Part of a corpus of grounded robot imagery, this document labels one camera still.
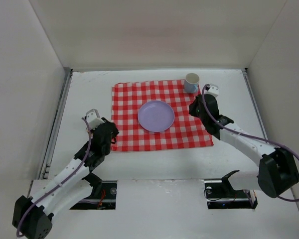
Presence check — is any red white checkered cloth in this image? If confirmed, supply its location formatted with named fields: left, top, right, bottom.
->
left=111, top=80, right=213, bottom=152

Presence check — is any light blue mug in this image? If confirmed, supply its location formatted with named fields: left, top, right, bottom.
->
left=184, top=73, right=200, bottom=94

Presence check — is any lilac plastic plate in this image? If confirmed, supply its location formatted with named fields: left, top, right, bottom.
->
left=138, top=101, right=175, bottom=132

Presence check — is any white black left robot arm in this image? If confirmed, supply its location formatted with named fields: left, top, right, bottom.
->
left=12, top=118, right=119, bottom=239

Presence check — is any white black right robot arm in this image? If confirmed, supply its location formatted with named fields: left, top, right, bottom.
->
left=189, top=94, right=299, bottom=198

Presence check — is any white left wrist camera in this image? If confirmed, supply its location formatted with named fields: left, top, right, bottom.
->
left=85, top=109, right=104, bottom=130

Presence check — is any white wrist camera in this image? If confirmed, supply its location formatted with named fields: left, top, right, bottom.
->
left=204, top=84, right=219, bottom=98
left=85, top=109, right=104, bottom=130

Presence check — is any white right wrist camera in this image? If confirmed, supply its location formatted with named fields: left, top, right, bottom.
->
left=204, top=84, right=219, bottom=98

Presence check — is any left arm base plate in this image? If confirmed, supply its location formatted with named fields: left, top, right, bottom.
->
left=71, top=181, right=118, bottom=210

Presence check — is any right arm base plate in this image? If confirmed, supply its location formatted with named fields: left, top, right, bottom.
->
left=203, top=179, right=258, bottom=210

